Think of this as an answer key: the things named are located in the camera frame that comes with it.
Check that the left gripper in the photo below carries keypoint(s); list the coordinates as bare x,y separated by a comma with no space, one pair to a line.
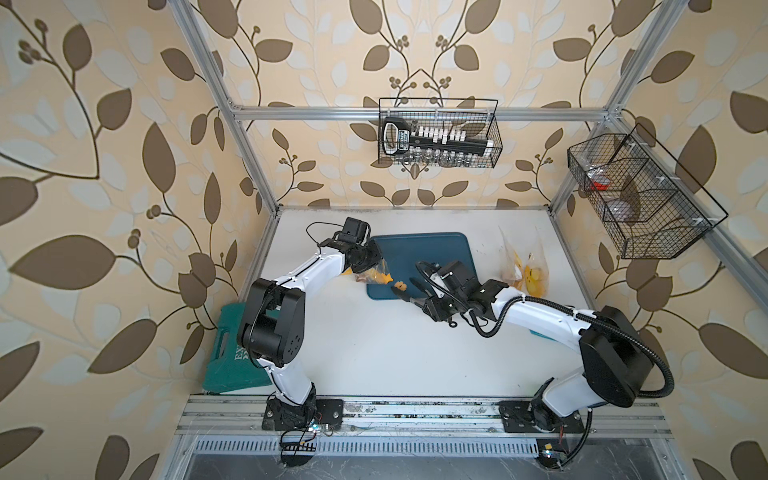
375,256

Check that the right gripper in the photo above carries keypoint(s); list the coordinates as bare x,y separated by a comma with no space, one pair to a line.
434,310

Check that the clear zip bag yellow strip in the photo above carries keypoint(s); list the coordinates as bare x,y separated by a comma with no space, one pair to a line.
377,275

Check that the orange duck zip bag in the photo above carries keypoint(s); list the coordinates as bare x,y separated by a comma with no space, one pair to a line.
512,268

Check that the clear duck zip bag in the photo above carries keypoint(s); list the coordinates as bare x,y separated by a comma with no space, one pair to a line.
535,267

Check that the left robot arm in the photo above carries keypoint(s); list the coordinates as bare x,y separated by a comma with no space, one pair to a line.
272,326

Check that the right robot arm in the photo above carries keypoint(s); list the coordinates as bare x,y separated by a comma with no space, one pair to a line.
614,362

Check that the teal tray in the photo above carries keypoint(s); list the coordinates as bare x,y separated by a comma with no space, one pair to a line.
402,251

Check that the green box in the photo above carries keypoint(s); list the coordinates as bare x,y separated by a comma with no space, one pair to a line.
229,368

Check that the red item in basket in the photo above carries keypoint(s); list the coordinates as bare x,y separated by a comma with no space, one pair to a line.
600,183

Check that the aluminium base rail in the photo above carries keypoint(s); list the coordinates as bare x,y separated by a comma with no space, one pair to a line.
415,416

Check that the back wire basket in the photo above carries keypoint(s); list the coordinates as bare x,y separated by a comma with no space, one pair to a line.
478,117

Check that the wire basket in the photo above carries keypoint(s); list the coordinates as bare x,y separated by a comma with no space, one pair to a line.
656,207
478,117

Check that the right wire basket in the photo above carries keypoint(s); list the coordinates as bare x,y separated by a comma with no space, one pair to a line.
656,207

